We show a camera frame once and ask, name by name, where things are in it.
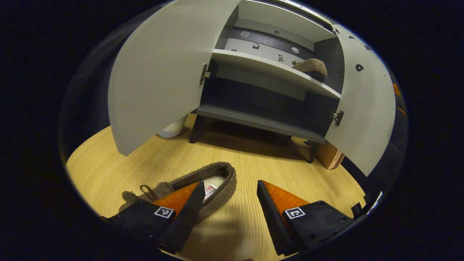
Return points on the white shoe cabinet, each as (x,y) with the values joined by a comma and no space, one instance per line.
(253,119)

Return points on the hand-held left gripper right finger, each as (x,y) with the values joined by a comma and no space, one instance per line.
(273,217)

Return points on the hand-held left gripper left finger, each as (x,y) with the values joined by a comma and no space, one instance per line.
(185,221)

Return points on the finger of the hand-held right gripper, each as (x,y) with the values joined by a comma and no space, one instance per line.
(397,90)

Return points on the white shoe cabinet door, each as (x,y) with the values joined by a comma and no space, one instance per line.
(366,119)
(159,79)

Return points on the black backdrop cloth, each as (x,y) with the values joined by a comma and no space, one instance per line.
(90,108)

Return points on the brown fuzzy shoe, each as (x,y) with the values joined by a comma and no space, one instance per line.
(221,181)
(311,67)

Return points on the pale blue plush toy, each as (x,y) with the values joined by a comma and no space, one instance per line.
(172,130)

